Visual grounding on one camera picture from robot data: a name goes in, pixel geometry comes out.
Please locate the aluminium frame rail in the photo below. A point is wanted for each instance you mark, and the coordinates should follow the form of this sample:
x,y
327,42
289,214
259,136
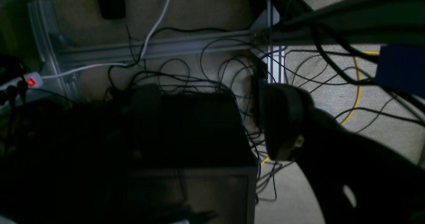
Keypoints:
x,y
62,58

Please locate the blue box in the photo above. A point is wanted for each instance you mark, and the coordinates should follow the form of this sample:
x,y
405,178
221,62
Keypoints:
x,y
402,68

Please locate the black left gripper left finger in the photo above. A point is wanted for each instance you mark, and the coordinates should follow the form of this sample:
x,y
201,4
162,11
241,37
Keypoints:
x,y
142,119

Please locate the white power strip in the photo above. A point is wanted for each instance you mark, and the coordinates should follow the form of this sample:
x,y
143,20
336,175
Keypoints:
x,y
19,86

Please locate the black computer tower case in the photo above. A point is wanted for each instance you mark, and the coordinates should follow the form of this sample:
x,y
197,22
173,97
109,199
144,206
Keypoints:
x,y
78,167

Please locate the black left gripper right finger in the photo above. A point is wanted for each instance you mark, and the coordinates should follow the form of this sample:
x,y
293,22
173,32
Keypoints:
x,y
356,180

